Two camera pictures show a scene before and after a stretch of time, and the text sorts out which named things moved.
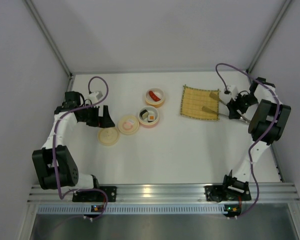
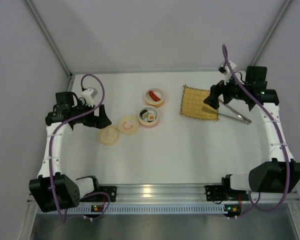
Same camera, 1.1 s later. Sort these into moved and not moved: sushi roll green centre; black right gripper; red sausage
Moved: black right gripper
Not moved: red sausage; sushi roll green centre
